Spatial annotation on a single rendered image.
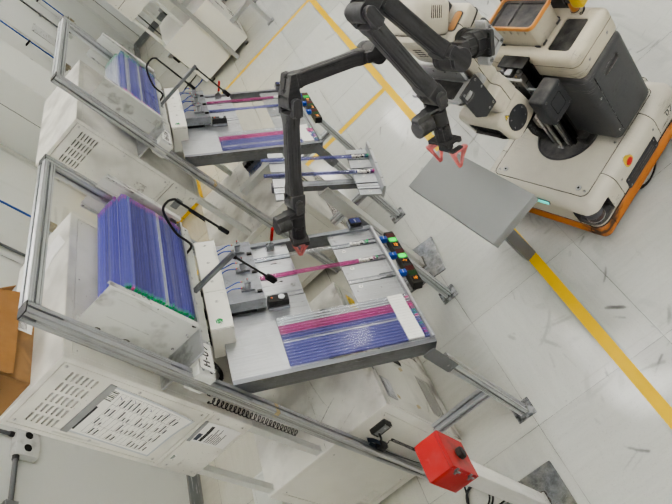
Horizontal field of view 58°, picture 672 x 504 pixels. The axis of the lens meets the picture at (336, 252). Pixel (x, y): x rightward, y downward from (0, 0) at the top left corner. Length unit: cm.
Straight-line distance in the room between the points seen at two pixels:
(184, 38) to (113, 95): 363
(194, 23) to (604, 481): 549
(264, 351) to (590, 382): 133
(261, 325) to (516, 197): 108
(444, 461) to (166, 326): 93
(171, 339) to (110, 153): 136
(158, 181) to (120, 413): 148
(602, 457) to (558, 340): 51
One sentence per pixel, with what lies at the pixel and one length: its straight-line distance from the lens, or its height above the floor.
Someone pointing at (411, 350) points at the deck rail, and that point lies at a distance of 214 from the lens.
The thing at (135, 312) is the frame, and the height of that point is 159.
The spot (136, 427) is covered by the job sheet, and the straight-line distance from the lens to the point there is 208.
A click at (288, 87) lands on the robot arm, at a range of 217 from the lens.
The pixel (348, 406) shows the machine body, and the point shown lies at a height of 62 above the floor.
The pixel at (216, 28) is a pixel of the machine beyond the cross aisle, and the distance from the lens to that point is 665.
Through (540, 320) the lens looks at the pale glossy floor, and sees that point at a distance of 286.
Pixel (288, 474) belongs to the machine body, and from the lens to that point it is 257.
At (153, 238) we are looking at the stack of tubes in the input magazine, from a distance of 216.
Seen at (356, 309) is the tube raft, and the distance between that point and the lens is 222.
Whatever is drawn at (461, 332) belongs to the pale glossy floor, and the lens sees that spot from 302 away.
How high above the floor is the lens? 240
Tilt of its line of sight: 39 degrees down
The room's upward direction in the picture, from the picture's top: 55 degrees counter-clockwise
